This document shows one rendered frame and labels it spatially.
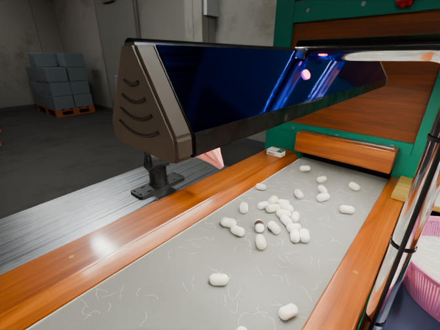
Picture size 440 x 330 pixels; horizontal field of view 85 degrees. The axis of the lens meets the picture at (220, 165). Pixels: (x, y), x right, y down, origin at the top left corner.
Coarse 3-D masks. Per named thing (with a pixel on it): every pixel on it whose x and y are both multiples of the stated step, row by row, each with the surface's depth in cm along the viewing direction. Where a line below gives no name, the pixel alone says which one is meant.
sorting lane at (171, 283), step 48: (288, 192) 71; (336, 192) 71; (192, 240) 52; (240, 240) 52; (288, 240) 52; (336, 240) 52; (96, 288) 41; (144, 288) 41; (192, 288) 41; (240, 288) 41; (288, 288) 41
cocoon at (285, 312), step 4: (288, 304) 37; (292, 304) 37; (280, 308) 37; (284, 308) 36; (288, 308) 36; (292, 308) 36; (296, 308) 36; (280, 312) 36; (284, 312) 36; (288, 312) 36; (292, 312) 36; (296, 312) 36; (280, 316) 36; (284, 316) 36; (288, 316) 36; (292, 316) 36
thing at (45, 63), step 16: (32, 64) 484; (48, 64) 486; (64, 64) 480; (80, 64) 496; (32, 80) 518; (48, 80) 461; (64, 80) 480; (80, 80) 503; (48, 96) 484; (64, 96) 488; (80, 96) 511; (48, 112) 518; (80, 112) 526
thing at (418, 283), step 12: (432, 216) 55; (432, 228) 55; (408, 276) 46; (420, 276) 42; (408, 288) 48; (420, 288) 43; (432, 288) 41; (420, 300) 45; (432, 300) 42; (432, 312) 43
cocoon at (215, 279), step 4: (212, 276) 42; (216, 276) 41; (220, 276) 41; (224, 276) 41; (212, 280) 41; (216, 280) 41; (220, 280) 41; (224, 280) 41; (228, 280) 42; (212, 284) 41; (216, 284) 41; (220, 284) 41; (224, 284) 41
